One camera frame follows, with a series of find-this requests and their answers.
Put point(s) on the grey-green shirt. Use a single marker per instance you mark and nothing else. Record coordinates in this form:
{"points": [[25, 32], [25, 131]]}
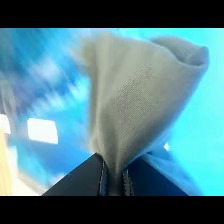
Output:
{"points": [[140, 96]]}

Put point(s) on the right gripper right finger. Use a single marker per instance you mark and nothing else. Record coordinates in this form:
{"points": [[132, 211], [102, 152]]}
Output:
{"points": [[153, 180]]}

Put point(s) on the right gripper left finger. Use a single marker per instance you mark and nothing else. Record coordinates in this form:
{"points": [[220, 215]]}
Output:
{"points": [[83, 178]]}

